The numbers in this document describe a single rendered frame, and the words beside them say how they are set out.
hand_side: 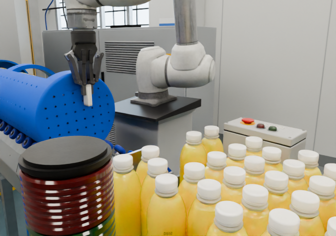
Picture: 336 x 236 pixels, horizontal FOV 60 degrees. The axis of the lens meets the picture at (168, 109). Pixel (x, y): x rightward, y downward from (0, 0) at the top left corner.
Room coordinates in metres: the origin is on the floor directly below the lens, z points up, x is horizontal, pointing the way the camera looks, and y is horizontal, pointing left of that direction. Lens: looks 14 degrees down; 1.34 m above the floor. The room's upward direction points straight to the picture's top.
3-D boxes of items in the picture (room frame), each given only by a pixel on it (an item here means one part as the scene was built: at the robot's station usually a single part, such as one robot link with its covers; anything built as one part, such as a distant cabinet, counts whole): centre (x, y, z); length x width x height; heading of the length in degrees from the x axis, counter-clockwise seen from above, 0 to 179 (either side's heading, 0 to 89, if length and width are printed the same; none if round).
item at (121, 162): (0.55, 0.09, 1.09); 0.04 x 0.04 x 0.02
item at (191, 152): (0.70, -0.07, 0.99); 0.07 x 0.07 x 0.19
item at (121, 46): (3.28, 0.56, 0.72); 2.15 x 0.54 x 1.45; 53
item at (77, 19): (0.93, 0.26, 1.39); 0.09 x 0.09 x 0.06
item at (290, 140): (0.78, -0.27, 1.05); 0.20 x 0.10 x 0.10; 44
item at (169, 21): (2.77, -0.05, 1.48); 0.24 x 0.12 x 0.08; 61
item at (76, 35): (0.93, 0.26, 1.32); 0.08 x 0.07 x 0.09; 134
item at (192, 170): (0.51, -0.05, 1.09); 0.04 x 0.04 x 0.02
